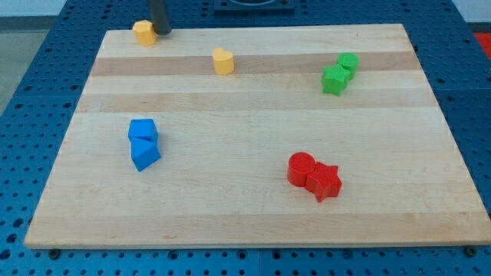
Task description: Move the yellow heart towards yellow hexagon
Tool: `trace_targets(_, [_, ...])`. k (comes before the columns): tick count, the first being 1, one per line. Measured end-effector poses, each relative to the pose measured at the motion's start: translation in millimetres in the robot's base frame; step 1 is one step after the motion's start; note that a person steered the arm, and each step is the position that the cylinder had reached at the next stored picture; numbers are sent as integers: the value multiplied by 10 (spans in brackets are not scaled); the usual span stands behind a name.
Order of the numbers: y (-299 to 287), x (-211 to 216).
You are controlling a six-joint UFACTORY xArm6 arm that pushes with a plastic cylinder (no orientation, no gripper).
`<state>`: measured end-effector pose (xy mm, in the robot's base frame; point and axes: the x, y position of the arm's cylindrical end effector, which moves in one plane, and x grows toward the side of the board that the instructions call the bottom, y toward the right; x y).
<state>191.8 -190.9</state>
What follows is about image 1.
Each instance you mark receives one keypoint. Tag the yellow heart block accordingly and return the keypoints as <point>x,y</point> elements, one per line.
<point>223,61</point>

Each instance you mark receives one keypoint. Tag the yellow hexagon block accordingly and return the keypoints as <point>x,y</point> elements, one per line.
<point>144,33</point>

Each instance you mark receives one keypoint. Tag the red cylinder block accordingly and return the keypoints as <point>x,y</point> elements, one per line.
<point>300,164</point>

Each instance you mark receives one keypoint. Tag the wooden board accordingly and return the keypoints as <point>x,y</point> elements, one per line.
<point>225,142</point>

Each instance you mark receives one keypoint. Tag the red star block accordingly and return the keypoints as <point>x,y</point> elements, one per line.
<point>324,182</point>

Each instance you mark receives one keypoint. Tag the blue cube block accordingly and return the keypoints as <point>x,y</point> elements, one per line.
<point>144,129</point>

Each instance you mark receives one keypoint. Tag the blue triangle block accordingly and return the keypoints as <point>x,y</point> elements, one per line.
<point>143,153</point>

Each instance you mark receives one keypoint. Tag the green star block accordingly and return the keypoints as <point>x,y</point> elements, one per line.
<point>335,79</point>

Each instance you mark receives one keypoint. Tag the green cylinder block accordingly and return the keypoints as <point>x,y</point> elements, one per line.
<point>349,61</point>

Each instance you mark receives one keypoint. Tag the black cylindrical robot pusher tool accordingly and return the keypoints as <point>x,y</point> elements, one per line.
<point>160,18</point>

